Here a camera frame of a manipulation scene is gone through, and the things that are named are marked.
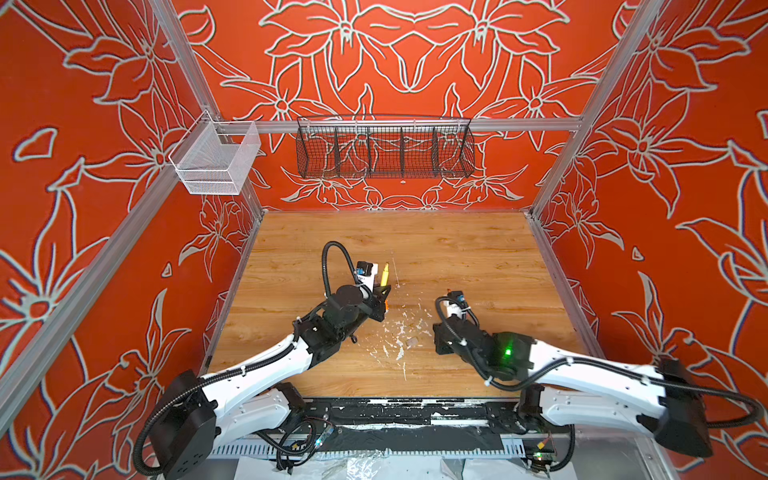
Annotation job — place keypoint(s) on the yellow highlighter pen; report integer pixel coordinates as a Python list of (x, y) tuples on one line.
[(385, 276)]

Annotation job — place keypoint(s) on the white mesh basket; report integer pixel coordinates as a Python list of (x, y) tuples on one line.
[(207, 165)]

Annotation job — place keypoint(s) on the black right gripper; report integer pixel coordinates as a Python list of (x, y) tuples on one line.
[(438, 342)]

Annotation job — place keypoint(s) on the aluminium corner frame post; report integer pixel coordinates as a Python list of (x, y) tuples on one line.
[(178, 41)]

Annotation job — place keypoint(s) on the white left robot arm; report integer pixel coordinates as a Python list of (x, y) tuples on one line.
[(198, 414)]

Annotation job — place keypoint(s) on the right aluminium frame post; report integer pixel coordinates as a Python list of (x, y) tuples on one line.
[(626, 47)]

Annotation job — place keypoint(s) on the black wire basket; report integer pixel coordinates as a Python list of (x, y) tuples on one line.
[(386, 147)]

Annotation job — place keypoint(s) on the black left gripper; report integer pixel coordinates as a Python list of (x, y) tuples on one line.
[(376, 300)]

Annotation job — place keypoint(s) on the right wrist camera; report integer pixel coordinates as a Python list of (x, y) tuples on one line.
[(456, 305)]

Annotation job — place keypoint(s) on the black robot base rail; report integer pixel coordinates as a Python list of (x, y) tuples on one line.
[(421, 425)]

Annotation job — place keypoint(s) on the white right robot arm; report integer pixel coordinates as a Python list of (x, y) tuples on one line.
[(561, 388)]

